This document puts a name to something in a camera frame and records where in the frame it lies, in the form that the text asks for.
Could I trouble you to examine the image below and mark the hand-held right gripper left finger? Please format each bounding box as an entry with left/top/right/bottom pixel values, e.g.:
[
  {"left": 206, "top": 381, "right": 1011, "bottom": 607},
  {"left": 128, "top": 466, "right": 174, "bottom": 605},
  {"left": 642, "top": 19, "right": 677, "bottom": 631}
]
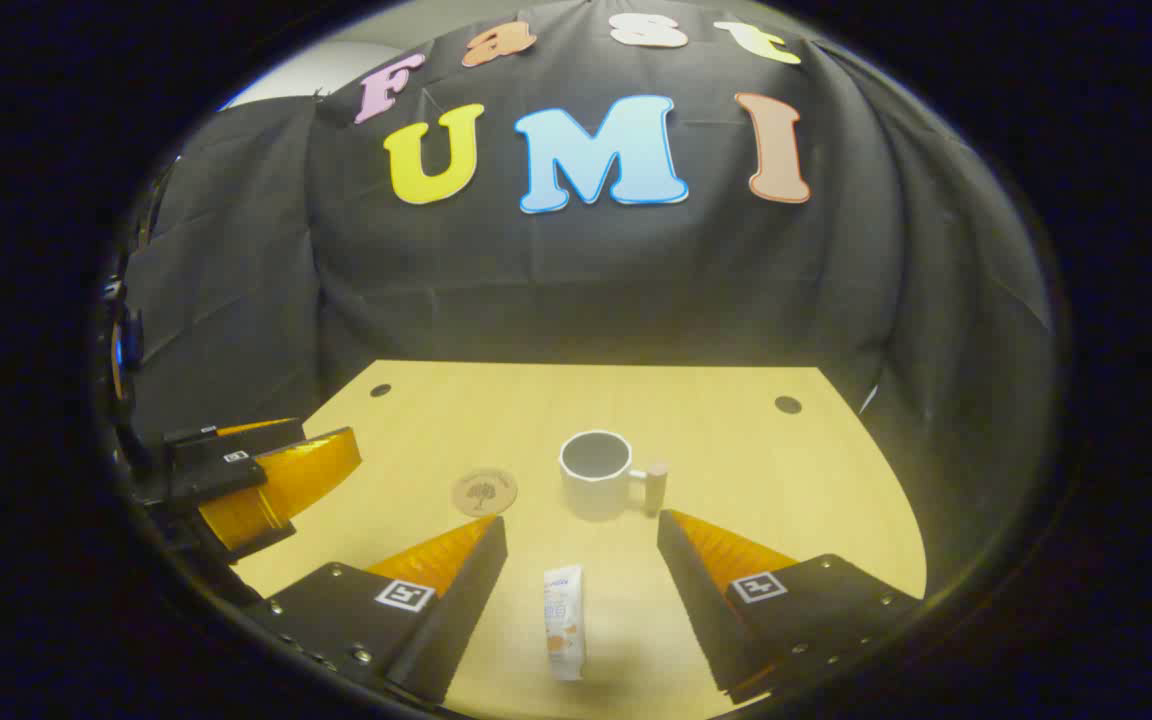
[{"left": 241, "top": 515, "right": 509, "bottom": 706}]

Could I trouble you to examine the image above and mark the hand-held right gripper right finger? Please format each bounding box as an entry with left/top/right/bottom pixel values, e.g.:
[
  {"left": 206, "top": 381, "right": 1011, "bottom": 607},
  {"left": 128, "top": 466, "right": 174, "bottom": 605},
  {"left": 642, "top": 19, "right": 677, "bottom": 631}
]
[{"left": 656, "top": 508, "right": 927, "bottom": 706}]

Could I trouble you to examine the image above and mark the white toothpaste tube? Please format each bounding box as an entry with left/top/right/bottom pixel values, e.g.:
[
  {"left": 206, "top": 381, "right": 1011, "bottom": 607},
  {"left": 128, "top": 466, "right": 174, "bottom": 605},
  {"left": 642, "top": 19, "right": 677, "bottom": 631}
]
[{"left": 542, "top": 565, "right": 587, "bottom": 683}]

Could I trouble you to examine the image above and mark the round cork coaster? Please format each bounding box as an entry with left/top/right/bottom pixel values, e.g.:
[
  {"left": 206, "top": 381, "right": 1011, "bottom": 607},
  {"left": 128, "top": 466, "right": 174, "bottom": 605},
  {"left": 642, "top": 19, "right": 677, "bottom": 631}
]
[{"left": 451, "top": 467, "right": 519, "bottom": 518}]

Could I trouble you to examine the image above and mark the white cup with wooden handle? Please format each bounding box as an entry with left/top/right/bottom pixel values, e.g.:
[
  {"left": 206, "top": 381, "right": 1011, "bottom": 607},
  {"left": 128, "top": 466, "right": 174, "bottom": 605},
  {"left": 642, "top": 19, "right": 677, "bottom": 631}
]
[{"left": 558, "top": 430, "right": 669, "bottom": 521}]

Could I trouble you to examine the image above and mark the wooden desktop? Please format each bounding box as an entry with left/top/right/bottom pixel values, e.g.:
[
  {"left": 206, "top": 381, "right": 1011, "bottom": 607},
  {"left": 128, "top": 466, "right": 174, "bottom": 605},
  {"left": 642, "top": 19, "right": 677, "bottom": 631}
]
[{"left": 231, "top": 360, "right": 929, "bottom": 720}]

